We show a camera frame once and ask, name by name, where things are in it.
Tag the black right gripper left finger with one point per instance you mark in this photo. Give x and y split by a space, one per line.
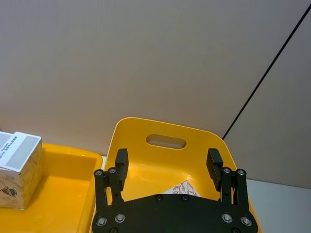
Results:
121 170

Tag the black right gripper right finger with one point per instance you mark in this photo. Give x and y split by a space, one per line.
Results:
213 170

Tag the white packet with red leaf print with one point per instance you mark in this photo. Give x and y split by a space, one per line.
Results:
187 188

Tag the shallow yellow plastic tray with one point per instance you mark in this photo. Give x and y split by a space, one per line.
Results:
63 189

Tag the white printed carton box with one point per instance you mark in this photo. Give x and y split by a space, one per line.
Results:
19 170

